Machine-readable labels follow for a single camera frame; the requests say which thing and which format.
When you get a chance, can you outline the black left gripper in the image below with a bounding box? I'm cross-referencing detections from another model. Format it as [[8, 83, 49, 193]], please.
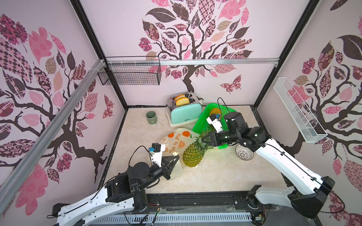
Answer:
[[135, 155, 179, 191]]

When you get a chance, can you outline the large pineapple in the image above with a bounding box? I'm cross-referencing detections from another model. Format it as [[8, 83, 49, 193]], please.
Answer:
[[183, 134, 210, 168]]

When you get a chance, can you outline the cream plastic bag orange print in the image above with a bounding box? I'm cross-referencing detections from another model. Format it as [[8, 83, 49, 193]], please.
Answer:
[[160, 128, 199, 177]]

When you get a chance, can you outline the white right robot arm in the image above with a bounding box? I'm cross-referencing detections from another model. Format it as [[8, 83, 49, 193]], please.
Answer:
[[202, 112, 335, 218]]

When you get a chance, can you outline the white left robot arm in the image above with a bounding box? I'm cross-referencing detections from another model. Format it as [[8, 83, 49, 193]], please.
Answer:
[[51, 155, 180, 226]]

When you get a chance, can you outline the small pineapple in basket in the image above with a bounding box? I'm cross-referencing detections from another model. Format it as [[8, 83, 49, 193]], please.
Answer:
[[209, 108, 222, 116]]

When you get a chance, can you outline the green plastic basket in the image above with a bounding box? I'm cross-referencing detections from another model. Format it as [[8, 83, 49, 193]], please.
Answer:
[[192, 103, 235, 135]]

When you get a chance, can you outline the mint green toaster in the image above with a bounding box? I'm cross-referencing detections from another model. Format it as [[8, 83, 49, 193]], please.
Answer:
[[166, 91, 202, 127]]

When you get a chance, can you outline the front bread slice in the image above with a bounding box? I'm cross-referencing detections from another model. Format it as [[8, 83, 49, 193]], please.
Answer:
[[175, 97, 190, 106]]

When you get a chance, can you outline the bread slice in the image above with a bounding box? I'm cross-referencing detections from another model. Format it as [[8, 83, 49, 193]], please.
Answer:
[[173, 94, 186, 101], [175, 97, 190, 106]]

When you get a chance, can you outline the back bread slice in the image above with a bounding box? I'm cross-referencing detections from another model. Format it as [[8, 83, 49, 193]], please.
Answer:
[[173, 94, 186, 101]]

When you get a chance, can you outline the green ceramic cup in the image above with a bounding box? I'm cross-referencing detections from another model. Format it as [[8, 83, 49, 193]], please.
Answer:
[[146, 111, 157, 125]]

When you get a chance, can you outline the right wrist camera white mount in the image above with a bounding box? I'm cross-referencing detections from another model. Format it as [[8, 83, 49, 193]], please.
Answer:
[[206, 114, 223, 133]]

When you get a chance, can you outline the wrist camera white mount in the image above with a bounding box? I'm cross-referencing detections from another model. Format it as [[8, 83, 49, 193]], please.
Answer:
[[149, 143, 166, 167], [206, 114, 223, 133]]

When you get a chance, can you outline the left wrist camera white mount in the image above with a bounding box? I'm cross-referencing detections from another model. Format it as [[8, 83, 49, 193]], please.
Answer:
[[149, 143, 166, 167]]

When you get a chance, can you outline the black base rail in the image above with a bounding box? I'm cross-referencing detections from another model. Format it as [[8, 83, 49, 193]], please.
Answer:
[[131, 191, 277, 214]]

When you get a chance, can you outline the white vented cable duct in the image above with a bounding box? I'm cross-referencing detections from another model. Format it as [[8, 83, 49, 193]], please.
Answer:
[[91, 212, 252, 226]]

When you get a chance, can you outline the aluminium frame bar back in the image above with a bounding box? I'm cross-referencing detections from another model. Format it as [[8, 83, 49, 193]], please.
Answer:
[[107, 58, 280, 66]]

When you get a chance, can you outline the aluminium frame bar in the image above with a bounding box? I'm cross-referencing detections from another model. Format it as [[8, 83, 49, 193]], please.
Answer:
[[1, 59, 106, 213], [107, 58, 280, 66]]

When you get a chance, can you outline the black wire wall basket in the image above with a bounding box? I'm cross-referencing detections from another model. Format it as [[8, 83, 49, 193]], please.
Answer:
[[98, 55, 162, 85]]

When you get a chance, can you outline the white wire wall shelf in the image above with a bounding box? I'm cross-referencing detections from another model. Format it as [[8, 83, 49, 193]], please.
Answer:
[[273, 77, 328, 143]]

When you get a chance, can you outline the aluminium frame bar left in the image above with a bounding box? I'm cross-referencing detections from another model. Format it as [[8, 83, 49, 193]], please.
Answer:
[[1, 59, 106, 213]]

